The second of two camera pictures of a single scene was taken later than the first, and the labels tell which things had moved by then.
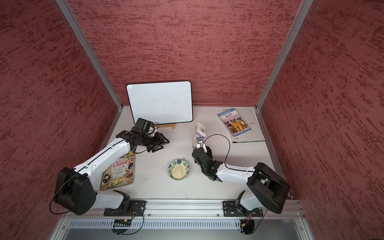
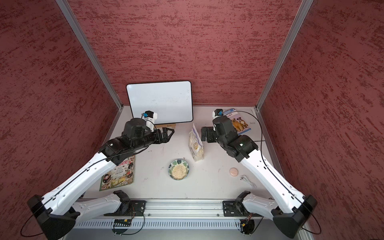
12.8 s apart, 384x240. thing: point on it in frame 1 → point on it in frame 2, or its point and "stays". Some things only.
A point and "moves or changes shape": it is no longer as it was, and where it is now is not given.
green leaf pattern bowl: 178,169 stays
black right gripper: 210,152 → 210,130
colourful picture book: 120,173 stays
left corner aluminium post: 91,52 stays
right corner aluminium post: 303,9 stays
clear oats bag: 199,132 moves or changes shape
